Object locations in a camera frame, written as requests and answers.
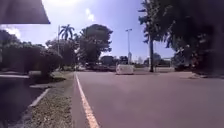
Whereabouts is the row of parked vehicles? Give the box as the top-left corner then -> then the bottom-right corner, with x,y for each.
85,62 -> 118,73

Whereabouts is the white concrete barrier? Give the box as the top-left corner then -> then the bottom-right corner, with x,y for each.
115,63 -> 135,76

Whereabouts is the street lamp pole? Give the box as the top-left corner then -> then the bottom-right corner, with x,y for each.
125,28 -> 133,66

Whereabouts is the large round tree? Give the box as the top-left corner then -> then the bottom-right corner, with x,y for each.
75,23 -> 114,66

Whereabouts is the tall thin tree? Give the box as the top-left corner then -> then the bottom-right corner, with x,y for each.
138,0 -> 161,73

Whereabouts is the grey asphalt road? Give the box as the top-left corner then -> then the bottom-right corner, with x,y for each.
71,70 -> 224,128

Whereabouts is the palm tree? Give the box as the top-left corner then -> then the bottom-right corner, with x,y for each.
58,23 -> 76,42

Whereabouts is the grey concrete kerb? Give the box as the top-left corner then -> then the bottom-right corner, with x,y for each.
13,87 -> 52,128

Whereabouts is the dark hedge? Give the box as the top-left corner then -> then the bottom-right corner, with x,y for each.
0,29 -> 64,80

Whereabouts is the large dark tree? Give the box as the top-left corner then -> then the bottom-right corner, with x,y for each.
156,0 -> 224,76

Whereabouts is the dark asphalt side lane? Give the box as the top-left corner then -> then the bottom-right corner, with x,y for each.
0,72 -> 48,127

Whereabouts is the dark roof corner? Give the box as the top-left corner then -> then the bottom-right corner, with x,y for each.
0,0 -> 52,25

